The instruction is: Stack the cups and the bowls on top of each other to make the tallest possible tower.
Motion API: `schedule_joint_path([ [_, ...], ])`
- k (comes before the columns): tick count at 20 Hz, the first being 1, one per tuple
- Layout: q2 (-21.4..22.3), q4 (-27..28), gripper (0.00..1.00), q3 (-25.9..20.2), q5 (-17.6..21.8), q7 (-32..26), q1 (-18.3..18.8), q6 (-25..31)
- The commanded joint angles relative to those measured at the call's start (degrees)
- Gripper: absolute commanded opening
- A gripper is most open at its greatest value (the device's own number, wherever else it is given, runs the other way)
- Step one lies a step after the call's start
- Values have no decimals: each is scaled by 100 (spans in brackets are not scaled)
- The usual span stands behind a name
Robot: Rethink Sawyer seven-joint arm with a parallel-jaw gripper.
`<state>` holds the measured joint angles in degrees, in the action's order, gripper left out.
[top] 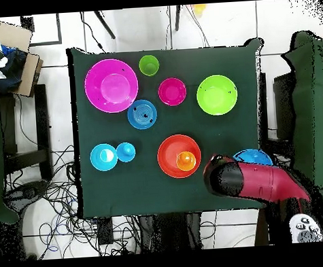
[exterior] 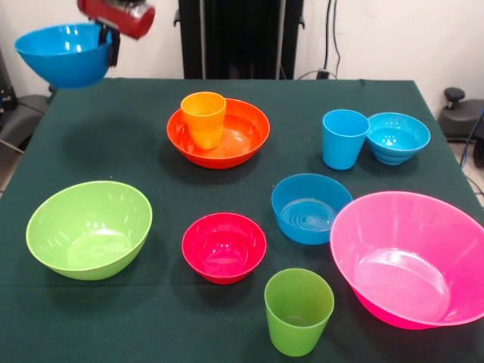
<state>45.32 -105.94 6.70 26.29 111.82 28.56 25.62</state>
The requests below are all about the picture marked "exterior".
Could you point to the blue cup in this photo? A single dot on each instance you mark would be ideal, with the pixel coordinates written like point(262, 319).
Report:
point(340, 147)

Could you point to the large pink bowl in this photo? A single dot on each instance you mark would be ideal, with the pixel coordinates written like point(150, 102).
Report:
point(408, 257)

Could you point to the green cup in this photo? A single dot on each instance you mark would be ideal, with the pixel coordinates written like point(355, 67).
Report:
point(298, 314)

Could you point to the green bowl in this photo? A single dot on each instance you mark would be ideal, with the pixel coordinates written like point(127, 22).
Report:
point(87, 230)

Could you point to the large blue bowl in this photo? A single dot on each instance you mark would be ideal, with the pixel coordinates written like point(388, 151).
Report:
point(64, 64)

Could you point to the small light blue ribbed bowl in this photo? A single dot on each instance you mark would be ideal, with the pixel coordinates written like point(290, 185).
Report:
point(401, 132)

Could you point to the blue flat-bottomed bowl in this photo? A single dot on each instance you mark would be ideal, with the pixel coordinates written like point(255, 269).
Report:
point(302, 211)

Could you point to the black pedestal foot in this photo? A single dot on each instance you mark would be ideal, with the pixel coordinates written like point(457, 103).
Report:
point(26, 109)
point(461, 113)

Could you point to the small pink-red bowl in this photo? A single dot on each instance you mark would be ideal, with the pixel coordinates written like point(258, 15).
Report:
point(223, 249)

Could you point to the orange-red bowl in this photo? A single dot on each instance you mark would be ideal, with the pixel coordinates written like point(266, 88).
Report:
point(249, 132)

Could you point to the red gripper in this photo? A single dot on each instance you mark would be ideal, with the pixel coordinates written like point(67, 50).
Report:
point(121, 17)

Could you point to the black equipment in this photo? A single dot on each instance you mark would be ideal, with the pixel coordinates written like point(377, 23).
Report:
point(5, 87)

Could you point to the orange cup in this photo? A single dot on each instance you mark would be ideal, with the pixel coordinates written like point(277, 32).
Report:
point(204, 125)

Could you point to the dark green tablecloth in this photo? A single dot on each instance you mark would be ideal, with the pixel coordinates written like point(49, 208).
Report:
point(170, 189)

